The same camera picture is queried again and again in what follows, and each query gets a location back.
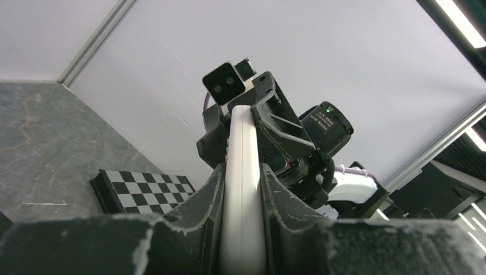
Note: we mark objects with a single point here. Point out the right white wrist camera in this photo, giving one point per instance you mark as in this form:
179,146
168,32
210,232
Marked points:
228,81

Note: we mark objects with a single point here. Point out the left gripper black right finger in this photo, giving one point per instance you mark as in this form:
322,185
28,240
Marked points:
300,240

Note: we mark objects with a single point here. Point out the red white remote control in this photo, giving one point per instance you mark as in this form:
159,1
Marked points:
242,239

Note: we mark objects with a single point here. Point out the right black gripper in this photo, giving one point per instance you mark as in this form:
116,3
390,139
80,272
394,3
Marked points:
282,141

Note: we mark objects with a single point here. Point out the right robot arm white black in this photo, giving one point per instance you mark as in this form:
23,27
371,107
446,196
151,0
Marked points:
352,191

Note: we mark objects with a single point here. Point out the black white checkerboard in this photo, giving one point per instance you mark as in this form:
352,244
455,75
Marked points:
140,192

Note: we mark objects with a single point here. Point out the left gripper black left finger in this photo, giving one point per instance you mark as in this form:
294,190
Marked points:
183,241

